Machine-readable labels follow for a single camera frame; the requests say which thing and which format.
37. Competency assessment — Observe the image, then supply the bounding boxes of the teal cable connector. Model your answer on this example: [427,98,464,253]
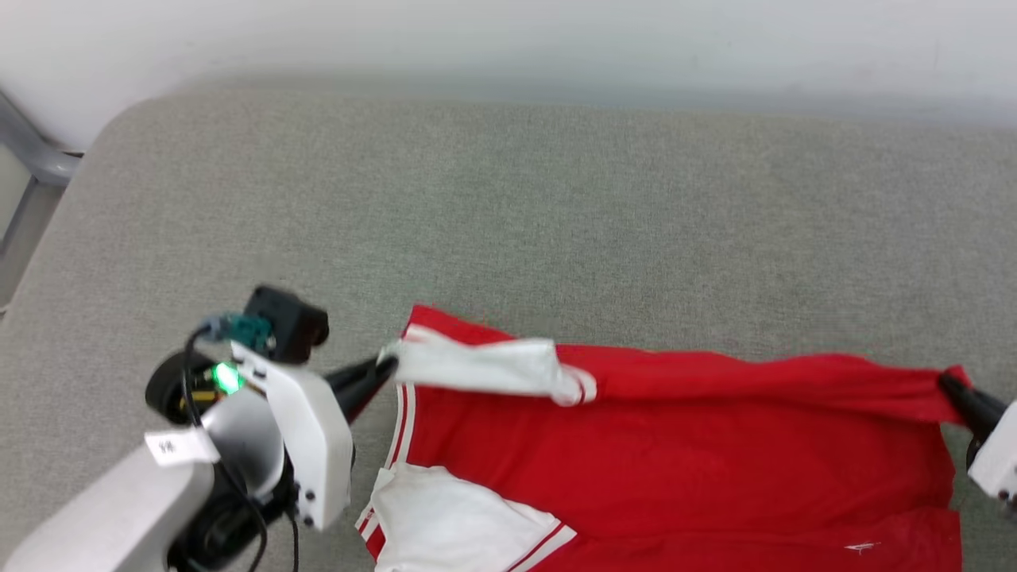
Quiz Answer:
[202,311,276,355]

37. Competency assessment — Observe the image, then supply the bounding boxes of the thin black cable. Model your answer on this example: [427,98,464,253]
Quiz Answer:
[181,321,302,572]

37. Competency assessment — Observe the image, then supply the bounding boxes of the red basketball jersey white sleeves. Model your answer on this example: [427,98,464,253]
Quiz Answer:
[354,303,973,572]

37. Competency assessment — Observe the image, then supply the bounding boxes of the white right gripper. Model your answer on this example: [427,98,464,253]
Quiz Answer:
[938,371,1017,511]

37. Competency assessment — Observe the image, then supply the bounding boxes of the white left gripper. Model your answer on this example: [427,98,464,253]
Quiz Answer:
[230,342,399,532]

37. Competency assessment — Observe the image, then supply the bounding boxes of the white paper label tag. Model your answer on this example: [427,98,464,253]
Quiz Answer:
[145,428,221,467]

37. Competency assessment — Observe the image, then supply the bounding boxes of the grey metal frame bar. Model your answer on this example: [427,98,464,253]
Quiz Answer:
[0,90,85,312]

